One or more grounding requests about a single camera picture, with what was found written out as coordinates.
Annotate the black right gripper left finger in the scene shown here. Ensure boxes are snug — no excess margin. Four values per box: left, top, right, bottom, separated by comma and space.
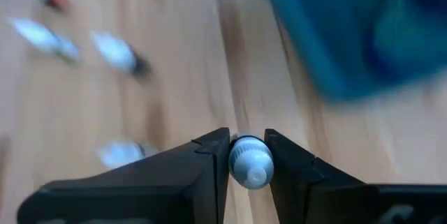
17, 128, 231, 224

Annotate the small bottle with white label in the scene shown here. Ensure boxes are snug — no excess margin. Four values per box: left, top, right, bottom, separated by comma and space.
90, 31, 152, 77

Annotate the blue plastic bin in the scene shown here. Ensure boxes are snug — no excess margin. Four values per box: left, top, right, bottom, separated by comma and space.
256, 0, 447, 101

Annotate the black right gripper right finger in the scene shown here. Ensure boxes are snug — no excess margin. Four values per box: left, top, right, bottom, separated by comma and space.
264, 128, 447, 224

